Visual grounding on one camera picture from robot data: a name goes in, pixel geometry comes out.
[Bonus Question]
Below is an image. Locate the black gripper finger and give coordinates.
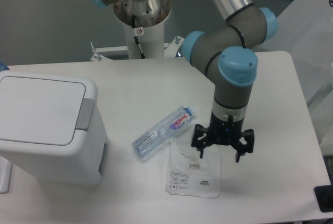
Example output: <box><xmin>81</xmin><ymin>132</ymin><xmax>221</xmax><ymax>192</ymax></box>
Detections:
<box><xmin>233</xmin><ymin>129</ymin><xmax>254</xmax><ymax>163</ymax></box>
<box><xmin>191</xmin><ymin>124</ymin><xmax>214</xmax><ymax>158</ymax></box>

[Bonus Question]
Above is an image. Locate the white push-lid trash can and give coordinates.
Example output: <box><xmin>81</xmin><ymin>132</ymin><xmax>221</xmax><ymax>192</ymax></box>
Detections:
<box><xmin>1</xmin><ymin>70</ymin><xmax>108</xmax><ymax>185</ymax></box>

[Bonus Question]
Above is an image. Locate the clear plastic packaging bag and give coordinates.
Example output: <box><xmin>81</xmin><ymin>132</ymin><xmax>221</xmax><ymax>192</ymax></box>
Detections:
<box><xmin>165</xmin><ymin>138</ymin><xmax>222</xmax><ymax>198</ymax></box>

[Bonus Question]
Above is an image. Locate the black device at table edge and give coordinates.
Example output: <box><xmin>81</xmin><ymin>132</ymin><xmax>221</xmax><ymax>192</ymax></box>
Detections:
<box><xmin>314</xmin><ymin>185</ymin><xmax>332</xmax><ymax>213</ymax></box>

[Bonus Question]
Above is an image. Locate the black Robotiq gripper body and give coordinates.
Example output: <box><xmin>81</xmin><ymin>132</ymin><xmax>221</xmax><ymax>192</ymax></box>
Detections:
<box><xmin>207</xmin><ymin>113</ymin><xmax>244</xmax><ymax>146</ymax></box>

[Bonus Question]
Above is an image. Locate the clear plastic water bottle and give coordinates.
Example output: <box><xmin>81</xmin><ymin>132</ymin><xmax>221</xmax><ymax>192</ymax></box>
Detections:
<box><xmin>132</xmin><ymin>106</ymin><xmax>195</xmax><ymax>159</ymax></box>

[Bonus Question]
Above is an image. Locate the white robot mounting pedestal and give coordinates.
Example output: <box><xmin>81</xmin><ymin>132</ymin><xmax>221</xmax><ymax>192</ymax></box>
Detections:
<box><xmin>91</xmin><ymin>0</ymin><xmax>184</xmax><ymax>61</ymax></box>

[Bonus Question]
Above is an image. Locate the white side table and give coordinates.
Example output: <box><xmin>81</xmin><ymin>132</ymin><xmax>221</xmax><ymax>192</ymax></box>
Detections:
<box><xmin>275</xmin><ymin>0</ymin><xmax>333</xmax><ymax>146</ymax></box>

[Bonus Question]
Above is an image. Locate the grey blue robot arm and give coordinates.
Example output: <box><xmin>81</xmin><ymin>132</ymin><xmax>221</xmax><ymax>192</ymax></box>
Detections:
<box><xmin>94</xmin><ymin>0</ymin><xmax>277</xmax><ymax>157</ymax></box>

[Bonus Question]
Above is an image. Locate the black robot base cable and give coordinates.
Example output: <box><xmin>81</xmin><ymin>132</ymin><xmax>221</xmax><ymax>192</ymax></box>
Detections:
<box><xmin>131</xmin><ymin>15</ymin><xmax>146</xmax><ymax>59</ymax></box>

